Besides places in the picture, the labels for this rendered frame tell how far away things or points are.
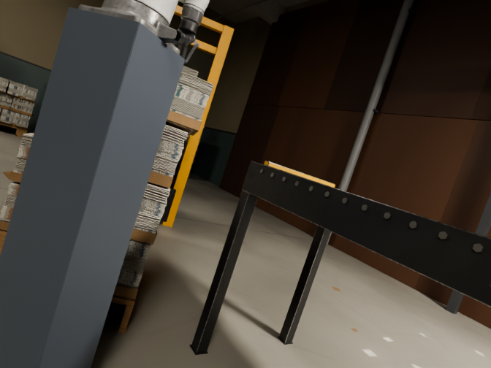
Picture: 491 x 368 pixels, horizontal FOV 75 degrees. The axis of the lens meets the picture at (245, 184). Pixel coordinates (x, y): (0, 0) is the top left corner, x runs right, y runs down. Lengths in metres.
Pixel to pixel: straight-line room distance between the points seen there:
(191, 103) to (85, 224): 0.88
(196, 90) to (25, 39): 6.90
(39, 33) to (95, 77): 7.50
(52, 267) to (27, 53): 7.53
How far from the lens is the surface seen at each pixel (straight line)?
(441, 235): 0.80
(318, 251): 1.62
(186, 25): 1.52
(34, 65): 8.23
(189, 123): 1.51
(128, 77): 0.77
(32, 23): 8.32
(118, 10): 0.85
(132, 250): 1.33
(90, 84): 0.81
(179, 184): 2.96
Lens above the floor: 0.80
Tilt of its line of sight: 4 degrees down
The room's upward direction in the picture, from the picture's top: 18 degrees clockwise
